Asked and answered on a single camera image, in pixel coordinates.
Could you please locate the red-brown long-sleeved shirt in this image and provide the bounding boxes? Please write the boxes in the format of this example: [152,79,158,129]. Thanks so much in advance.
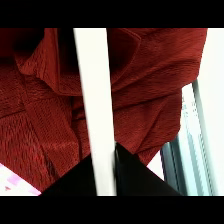
[0,28,209,193]

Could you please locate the silver frame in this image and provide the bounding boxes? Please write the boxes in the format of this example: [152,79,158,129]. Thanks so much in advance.
[159,79,215,197]

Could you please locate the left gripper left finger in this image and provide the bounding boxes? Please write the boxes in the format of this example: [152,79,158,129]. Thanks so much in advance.
[41,153,98,197]

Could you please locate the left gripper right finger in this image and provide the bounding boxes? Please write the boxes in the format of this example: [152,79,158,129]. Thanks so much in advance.
[114,142,183,197]

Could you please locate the white clothes hanger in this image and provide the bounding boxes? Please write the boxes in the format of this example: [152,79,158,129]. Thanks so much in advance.
[72,28,118,197]

